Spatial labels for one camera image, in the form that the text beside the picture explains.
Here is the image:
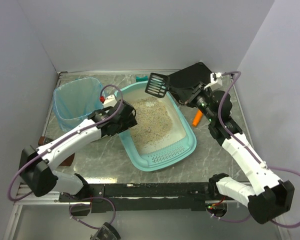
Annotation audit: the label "black litter scoop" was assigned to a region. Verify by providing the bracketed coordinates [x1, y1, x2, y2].
[145, 72, 174, 98]

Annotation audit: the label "teal litter box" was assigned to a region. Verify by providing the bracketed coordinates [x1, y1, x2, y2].
[119, 82, 197, 172]

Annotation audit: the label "white trash bin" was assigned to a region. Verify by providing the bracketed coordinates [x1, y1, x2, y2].
[52, 76, 108, 133]

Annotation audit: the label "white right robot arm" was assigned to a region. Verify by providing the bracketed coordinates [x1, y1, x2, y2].
[168, 74, 295, 224]

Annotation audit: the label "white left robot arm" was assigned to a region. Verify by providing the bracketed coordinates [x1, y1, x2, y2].
[19, 100, 137, 199]

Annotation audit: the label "beige cat litter pellets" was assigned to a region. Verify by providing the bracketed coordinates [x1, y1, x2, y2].
[130, 97, 173, 150]

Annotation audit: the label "brown metronome box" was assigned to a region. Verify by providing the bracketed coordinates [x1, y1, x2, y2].
[38, 136, 75, 167]

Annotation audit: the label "black hard case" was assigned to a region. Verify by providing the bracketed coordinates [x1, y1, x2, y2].
[168, 62, 212, 102]

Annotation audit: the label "small teal block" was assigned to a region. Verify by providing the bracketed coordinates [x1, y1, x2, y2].
[135, 76, 148, 83]

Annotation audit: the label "blue plastic bin liner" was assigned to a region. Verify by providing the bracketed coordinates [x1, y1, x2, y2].
[52, 76, 109, 133]

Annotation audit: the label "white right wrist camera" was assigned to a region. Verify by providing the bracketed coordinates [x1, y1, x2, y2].
[204, 72, 223, 91]

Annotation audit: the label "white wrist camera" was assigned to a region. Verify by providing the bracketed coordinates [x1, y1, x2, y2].
[99, 94, 117, 108]
[204, 72, 223, 91]

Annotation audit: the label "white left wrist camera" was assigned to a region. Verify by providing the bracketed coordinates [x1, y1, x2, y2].
[99, 94, 117, 108]

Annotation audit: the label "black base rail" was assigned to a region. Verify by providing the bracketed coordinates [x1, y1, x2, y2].
[58, 182, 231, 213]

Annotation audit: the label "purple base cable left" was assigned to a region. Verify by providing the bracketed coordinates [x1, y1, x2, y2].
[68, 196, 116, 229]

